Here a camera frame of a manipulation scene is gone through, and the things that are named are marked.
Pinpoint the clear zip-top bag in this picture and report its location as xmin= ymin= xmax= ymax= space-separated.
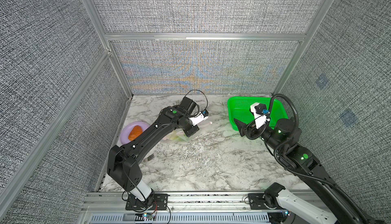
xmin=162 ymin=120 xmax=213 ymax=143

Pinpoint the green chinese cabbage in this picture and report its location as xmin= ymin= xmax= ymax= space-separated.
xmin=165 ymin=130 xmax=188 ymax=142

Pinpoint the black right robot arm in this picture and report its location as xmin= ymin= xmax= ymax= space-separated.
xmin=234 ymin=119 xmax=383 ymax=224

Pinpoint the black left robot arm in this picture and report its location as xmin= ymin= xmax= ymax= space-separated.
xmin=107 ymin=96 xmax=209 ymax=209

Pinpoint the green plastic basket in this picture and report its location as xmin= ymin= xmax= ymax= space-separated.
xmin=227 ymin=96 xmax=288 ymax=131

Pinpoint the silver fork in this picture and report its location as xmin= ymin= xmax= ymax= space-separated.
xmin=143 ymin=153 xmax=155 ymax=162

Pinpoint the orange food piece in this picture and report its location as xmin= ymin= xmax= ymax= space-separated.
xmin=128 ymin=125 xmax=143 ymax=141

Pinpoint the purple plate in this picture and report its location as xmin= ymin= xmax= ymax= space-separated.
xmin=117 ymin=121 xmax=150 ymax=146

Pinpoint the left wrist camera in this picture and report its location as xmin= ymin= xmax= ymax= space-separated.
xmin=189 ymin=109 xmax=209 ymax=126

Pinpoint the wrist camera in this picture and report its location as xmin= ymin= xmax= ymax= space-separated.
xmin=250 ymin=103 xmax=270 ymax=129
xmin=189 ymin=109 xmax=209 ymax=126

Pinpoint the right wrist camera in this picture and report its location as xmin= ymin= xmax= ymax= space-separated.
xmin=250 ymin=103 xmax=270 ymax=129

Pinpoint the white perforated cable tray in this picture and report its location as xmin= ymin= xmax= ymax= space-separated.
xmin=87 ymin=212 xmax=270 ymax=224

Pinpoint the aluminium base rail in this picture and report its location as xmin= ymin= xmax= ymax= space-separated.
xmin=79 ymin=191 xmax=331 ymax=215

